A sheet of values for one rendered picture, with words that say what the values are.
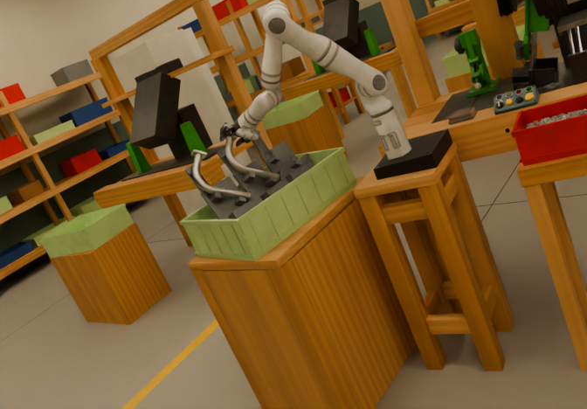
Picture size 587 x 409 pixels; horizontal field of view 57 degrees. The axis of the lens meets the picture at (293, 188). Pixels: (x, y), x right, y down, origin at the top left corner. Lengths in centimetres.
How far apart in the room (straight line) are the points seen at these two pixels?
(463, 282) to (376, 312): 42
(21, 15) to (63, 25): 61
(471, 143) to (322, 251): 71
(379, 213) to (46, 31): 752
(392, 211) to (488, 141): 46
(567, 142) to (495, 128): 40
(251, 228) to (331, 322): 48
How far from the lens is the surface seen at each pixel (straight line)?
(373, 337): 233
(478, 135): 220
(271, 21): 184
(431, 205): 198
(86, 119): 828
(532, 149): 186
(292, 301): 197
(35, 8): 913
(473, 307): 217
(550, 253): 200
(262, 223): 198
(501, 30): 270
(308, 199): 212
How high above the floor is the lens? 147
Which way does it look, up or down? 15 degrees down
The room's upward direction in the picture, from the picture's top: 24 degrees counter-clockwise
